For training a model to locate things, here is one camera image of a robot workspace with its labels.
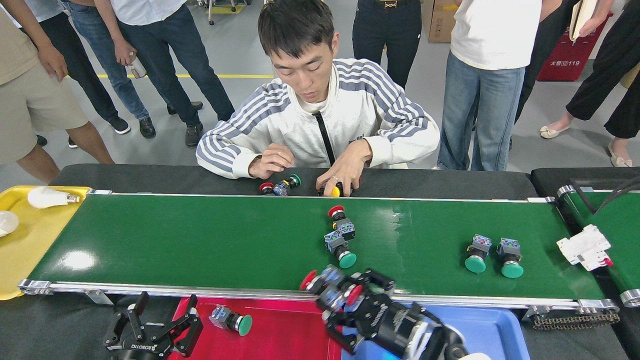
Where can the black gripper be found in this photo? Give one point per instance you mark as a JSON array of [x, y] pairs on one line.
[[395, 325], [142, 347]]

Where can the yellow button switch part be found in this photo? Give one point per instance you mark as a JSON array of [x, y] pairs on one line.
[[336, 191]]

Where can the white circuit breaker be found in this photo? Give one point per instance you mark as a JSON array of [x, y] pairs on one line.
[[582, 247]]

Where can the cream notebook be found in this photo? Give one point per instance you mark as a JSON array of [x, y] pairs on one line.
[[582, 17]]

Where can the red plastic tray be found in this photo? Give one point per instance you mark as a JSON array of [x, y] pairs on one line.
[[280, 335]]

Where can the long green conveyor belt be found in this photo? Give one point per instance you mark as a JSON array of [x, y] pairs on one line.
[[200, 240]]

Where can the blue plastic tray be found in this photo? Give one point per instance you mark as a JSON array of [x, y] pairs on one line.
[[490, 330]]

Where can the yellow plastic tray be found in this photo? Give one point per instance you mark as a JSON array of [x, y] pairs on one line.
[[30, 255]]

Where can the short green conveyor belt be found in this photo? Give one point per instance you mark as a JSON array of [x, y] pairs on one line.
[[625, 235]]

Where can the seated person's left hand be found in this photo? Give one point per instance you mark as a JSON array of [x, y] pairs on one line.
[[350, 167]]

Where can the seated person's right hand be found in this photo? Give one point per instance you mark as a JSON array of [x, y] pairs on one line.
[[272, 161]]

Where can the standing person's right hand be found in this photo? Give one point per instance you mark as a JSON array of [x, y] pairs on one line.
[[124, 52]]

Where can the white light bulb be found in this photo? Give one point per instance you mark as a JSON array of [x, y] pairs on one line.
[[7, 223], [45, 197]]

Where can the seated person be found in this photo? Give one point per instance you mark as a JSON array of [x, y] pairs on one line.
[[350, 115]]

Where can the brown cardboard box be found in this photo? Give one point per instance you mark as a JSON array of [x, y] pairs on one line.
[[440, 25]]

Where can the red fire extinguisher box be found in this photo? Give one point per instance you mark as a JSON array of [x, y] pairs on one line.
[[565, 67]]

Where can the black guide frame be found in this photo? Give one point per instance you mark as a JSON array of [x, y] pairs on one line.
[[635, 179]]

